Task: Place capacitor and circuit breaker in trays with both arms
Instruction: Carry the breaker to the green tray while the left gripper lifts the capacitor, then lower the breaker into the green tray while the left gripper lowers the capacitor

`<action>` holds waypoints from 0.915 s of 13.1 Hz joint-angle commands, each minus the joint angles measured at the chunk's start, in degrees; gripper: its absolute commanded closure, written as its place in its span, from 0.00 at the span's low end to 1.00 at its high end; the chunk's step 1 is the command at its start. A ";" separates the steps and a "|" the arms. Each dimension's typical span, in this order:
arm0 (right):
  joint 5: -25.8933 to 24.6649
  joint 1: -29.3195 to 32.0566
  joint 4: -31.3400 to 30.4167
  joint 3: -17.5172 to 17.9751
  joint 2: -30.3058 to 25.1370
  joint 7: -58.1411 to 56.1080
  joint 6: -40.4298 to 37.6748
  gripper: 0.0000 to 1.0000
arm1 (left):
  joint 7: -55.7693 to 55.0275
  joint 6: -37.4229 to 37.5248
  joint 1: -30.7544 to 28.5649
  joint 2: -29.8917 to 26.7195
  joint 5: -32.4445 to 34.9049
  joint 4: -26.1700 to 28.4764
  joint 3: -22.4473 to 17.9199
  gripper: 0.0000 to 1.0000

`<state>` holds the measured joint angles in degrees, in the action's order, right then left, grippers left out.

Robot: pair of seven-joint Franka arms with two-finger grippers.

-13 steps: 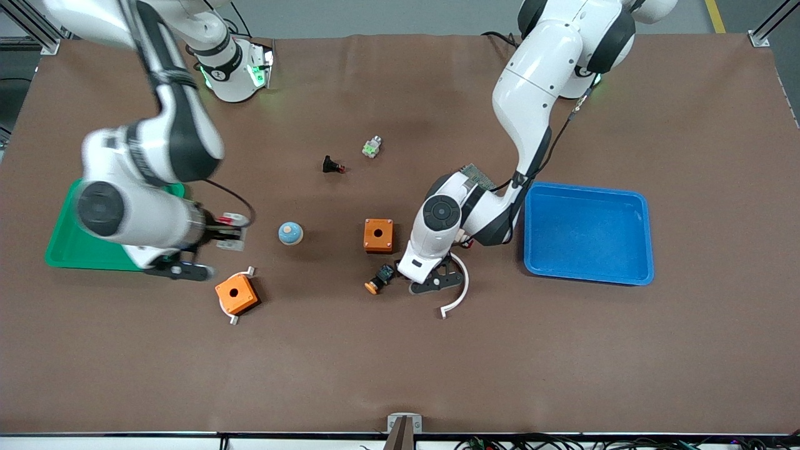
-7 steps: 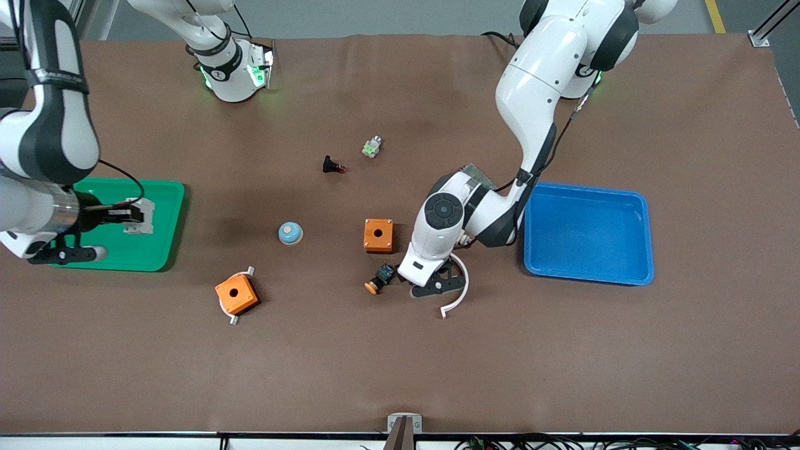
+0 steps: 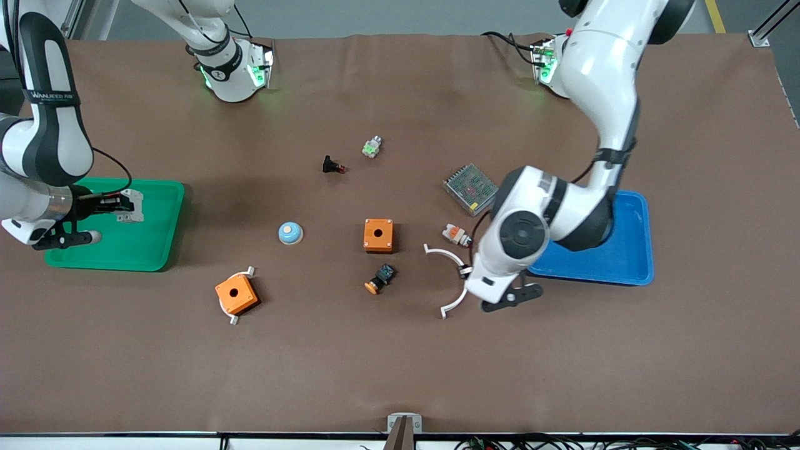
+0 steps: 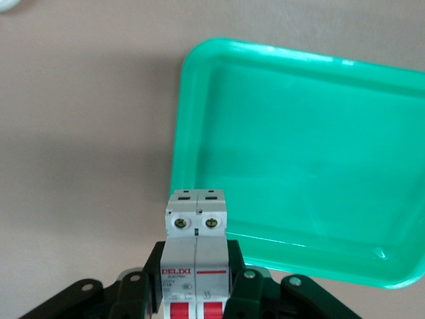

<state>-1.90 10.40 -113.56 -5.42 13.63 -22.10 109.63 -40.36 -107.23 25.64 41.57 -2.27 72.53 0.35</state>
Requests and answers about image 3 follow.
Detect orange box with brackets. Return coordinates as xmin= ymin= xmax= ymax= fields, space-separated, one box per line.
xmin=219 ymin=266 xmax=257 ymax=326

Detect grey metal bracket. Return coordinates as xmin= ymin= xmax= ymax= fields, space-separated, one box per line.
xmin=386 ymin=412 xmax=424 ymax=434

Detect white half-round pipe clamp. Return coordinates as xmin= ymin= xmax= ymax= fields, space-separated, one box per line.
xmin=423 ymin=244 xmax=470 ymax=320

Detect red push button switch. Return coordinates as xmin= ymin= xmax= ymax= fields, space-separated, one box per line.
xmin=442 ymin=224 xmax=474 ymax=249

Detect black left base cable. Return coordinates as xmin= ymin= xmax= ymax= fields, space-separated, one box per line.
xmin=480 ymin=29 xmax=540 ymax=67

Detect black cable bundle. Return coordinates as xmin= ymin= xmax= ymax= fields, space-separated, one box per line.
xmin=453 ymin=433 xmax=800 ymax=450

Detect black orange push button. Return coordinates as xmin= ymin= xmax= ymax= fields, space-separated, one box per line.
xmin=364 ymin=264 xmax=397 ymax=296

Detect perforated metal power supply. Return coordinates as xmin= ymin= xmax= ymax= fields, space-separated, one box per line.
xmin=442 ymin=163 xmax=501 ymax=218

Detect orange box with hole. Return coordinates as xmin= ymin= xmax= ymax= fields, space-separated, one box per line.
xmin=363 ymin=218 xmax=395 ymax=254
xmin=214 ymin=274 xmax=260 ymax=316

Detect green plastic tray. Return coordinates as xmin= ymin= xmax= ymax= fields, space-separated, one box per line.
xmin=44 ymin=178 xmax=186 ymax=273

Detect white table edge rail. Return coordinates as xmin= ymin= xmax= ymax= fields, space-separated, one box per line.
xmin=0 ymin=432 xmax=800 ymax=450

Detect aluminium frame post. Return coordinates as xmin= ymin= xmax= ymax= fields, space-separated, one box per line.
xmin=59 ymin=0 xmax=119 ymax=41
xmin=747 ymin=0 xmax=800 ymax=48

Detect blue plastic tray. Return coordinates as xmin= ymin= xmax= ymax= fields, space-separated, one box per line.
xmin=527 ymin=189 xmax=655 ymax=287

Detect white circuit breaker red switches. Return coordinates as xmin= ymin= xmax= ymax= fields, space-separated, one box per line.
xmin=116 ymin=189 xmax=145 ymax=224

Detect dark brown post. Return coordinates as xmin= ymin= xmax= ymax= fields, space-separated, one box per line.
xmin=382 ymin=417 xmax=416 ymax=450

